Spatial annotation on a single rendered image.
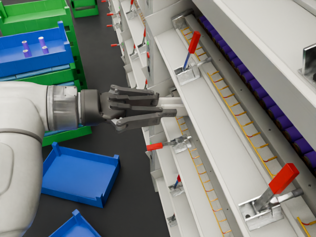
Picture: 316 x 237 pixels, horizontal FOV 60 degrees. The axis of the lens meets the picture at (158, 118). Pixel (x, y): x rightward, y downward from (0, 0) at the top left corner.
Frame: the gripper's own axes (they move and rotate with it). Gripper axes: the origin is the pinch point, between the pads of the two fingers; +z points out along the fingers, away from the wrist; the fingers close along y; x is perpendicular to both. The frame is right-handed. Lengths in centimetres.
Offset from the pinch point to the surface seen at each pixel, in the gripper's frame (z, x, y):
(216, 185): 4.1, 3.6, -18.8
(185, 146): 2.3, 6.7, -6.3
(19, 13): -48, 25, 98
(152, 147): -5.1, 6.8, -5.8
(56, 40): -30, 22, 68
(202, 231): 0.6, 8.4, -24.8
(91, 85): -14, 60, 89
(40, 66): -34, 22, 48
